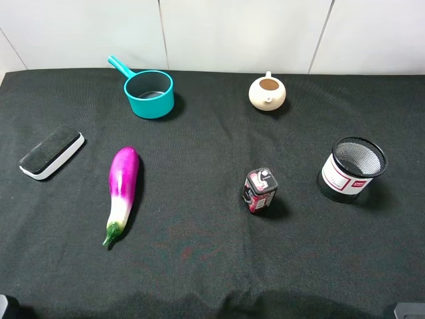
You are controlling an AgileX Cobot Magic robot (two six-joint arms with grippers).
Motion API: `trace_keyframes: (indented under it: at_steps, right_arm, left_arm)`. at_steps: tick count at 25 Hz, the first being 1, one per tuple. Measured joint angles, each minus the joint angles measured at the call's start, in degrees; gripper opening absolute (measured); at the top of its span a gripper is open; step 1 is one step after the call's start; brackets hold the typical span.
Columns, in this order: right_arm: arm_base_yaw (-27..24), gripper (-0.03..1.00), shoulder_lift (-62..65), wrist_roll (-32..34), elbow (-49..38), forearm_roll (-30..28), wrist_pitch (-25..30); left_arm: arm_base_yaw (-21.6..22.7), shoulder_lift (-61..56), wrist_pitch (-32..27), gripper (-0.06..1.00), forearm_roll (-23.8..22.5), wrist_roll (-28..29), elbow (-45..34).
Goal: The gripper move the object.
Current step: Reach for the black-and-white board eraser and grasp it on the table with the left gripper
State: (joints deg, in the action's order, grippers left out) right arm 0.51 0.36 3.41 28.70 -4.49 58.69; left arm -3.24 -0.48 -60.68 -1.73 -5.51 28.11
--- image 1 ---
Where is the black tablecloth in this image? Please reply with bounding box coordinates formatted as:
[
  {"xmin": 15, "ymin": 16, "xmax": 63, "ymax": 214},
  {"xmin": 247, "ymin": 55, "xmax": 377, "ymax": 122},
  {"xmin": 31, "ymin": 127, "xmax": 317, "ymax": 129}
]
[{"xmin": 1, "ymin": 68, "xmax": 424, "ymax": 318}]

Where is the black mesh pen holder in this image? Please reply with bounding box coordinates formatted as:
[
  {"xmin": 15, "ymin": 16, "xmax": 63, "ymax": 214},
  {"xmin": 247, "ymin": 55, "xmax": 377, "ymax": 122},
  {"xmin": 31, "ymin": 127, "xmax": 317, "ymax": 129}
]
[{"xmin": 317, "ymin": 136, "xmax": 388, "ymax": 203}]

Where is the grey object bottom right corner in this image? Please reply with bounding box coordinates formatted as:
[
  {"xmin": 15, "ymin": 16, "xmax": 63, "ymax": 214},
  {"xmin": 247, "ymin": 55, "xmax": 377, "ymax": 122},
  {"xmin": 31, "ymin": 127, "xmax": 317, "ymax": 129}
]
[{"xmin": 393, "ymin": 302, "xmax": 425, "ymax": 319}]

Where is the small red patterned tin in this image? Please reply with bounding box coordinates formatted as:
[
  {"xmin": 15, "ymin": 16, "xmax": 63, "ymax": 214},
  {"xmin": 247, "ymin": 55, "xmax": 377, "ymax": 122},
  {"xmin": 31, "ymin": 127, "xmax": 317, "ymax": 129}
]
[{"xmin": 242, "ymin": 167, "xmax": 279, "ymax": 214}]

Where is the purple toy eggplant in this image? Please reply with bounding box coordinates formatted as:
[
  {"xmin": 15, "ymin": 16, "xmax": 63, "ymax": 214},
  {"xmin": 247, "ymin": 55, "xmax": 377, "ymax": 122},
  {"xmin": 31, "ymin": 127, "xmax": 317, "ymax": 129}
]
[{"xmin": 102, "ymin": 147, "xmax": 139, "ymax": 247}]

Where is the cream ceramic teapot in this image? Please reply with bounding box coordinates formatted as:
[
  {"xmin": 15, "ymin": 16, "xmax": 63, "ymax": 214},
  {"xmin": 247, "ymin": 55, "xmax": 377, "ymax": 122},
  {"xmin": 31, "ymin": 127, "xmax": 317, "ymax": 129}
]
[{"xmin": 248, "ymin": 71, "xmax": 286, "ymax": 112}]

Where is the black and white board eraser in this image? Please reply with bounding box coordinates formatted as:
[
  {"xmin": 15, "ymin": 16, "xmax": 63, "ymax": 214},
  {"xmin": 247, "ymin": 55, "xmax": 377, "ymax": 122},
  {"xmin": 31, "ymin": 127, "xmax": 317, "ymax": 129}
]
[{"xmin": 19, "ymin": 126, "xmax": 85, "ymax": 181}]

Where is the teal saucepan with handle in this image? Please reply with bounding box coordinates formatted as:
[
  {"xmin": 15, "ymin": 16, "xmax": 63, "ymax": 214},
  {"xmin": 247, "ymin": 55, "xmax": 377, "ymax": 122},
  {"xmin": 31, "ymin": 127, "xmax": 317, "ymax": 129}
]
[{"xmin": 108, "ymin": 55, "xmax": 174, "ymax": 120}]

